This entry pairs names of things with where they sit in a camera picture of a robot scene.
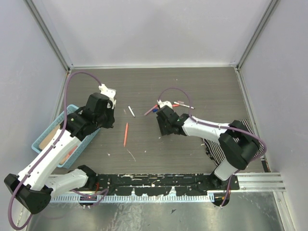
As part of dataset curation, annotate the light blue plastic basket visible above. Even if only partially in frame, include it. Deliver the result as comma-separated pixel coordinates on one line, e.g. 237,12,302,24
31,103,101,169

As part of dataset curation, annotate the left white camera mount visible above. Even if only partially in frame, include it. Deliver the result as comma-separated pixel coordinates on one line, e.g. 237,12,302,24
99,84,116,109

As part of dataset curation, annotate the white marker green end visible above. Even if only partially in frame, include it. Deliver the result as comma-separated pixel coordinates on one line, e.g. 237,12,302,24
173,102,195,109

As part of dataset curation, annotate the orange slim pen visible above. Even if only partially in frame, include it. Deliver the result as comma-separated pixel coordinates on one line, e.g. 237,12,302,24
123,122,128,147

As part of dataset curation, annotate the striped black white cloth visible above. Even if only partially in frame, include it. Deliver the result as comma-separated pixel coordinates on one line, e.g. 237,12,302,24
203,130,264,170

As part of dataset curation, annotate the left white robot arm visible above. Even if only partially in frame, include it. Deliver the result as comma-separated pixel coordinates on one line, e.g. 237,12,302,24
4,92,116,214

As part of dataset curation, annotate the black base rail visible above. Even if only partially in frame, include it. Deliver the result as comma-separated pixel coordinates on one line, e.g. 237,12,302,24
68,172,240,196

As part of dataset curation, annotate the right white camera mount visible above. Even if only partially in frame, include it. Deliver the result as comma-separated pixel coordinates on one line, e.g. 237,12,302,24
157,100,173,109

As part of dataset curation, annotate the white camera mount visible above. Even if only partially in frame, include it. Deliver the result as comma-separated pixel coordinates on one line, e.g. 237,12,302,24
99,84,116,109
157,100,173,109

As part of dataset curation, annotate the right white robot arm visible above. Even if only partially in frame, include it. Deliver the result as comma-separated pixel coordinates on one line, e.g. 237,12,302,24
156,105,262,190

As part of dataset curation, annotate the pink highlighter pen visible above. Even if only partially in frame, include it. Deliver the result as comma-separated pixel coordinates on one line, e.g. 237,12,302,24
144,104,158,116

